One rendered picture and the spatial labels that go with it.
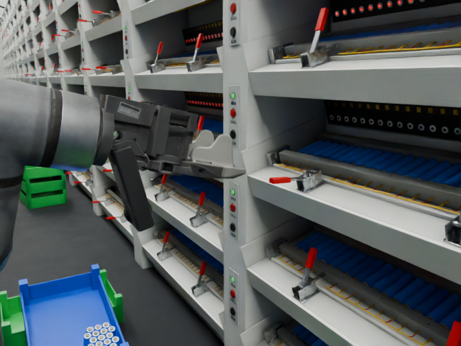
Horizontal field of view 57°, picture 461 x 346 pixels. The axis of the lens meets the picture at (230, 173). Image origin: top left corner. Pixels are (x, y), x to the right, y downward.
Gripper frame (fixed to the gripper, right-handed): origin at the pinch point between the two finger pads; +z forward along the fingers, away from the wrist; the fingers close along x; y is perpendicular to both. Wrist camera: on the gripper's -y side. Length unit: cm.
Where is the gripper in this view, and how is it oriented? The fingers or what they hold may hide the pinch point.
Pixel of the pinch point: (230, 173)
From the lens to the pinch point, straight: 61.6
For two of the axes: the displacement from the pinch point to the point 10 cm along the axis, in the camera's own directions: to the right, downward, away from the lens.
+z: 8.4, 1.2, 5.3
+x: -5.0, -1.9, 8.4
